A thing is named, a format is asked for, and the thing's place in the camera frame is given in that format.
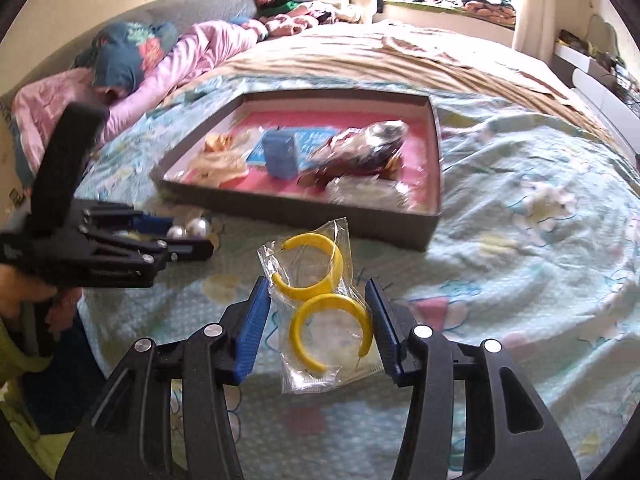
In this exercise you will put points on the pink knitted cloth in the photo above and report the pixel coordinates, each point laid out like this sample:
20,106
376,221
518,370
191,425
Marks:
292,25

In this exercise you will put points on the white and grey vanity table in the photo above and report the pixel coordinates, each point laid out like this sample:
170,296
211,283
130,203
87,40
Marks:
600,95

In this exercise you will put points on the blue floral pillow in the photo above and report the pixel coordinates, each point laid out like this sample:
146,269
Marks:
125,55

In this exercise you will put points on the dark blue pants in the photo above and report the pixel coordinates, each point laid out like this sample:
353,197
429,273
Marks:
75,375

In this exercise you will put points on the person's left hand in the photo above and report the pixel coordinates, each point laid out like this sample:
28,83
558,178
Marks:
62,310

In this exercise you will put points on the cartoon cat printed blanket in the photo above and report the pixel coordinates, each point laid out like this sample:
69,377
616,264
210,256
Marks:
525,260

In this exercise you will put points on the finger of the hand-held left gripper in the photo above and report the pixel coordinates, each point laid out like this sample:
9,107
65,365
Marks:
192,250
150,222

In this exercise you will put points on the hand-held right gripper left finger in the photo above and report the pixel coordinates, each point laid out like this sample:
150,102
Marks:
250,330

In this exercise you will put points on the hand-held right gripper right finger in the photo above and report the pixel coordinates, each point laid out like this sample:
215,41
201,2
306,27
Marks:
385,330

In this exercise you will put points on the clear bag with dark jewelry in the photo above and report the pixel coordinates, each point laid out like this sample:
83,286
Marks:
370,142

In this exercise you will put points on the pink book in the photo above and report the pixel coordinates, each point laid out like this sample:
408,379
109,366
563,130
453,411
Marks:
420,160

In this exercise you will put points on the small blue box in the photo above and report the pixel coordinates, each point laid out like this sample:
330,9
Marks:
281,155

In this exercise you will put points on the small black object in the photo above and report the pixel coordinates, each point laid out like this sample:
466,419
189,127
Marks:
379,4

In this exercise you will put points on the small amber hair clip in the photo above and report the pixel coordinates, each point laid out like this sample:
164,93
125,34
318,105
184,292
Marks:
220,142

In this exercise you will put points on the shallow grey cardboard box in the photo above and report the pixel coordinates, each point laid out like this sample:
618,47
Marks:
300,225

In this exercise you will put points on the pink quilt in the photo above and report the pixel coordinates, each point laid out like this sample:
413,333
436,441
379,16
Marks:
200,50

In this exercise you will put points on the grey quilted headboard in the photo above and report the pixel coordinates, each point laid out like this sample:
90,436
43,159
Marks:
190,5

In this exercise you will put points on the clothes on window seat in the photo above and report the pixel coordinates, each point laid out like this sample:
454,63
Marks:
450,5

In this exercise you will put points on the pearl earrings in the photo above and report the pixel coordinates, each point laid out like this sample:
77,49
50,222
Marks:
197,230

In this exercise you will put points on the pile of clothes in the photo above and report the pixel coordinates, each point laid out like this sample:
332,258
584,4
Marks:
320,7

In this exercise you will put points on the beige blanket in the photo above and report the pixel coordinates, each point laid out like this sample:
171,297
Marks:
400,70

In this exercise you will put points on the cloud-shaped vanity mirror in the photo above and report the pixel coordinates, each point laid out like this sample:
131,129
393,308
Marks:
600,35

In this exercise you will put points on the white lace cloth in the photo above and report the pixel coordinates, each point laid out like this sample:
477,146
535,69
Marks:
415,45

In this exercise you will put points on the yellow hoop earrings packet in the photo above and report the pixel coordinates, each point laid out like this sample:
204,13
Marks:
310,260

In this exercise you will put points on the clear packet in box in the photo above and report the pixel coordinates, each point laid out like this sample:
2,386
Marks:
222,167

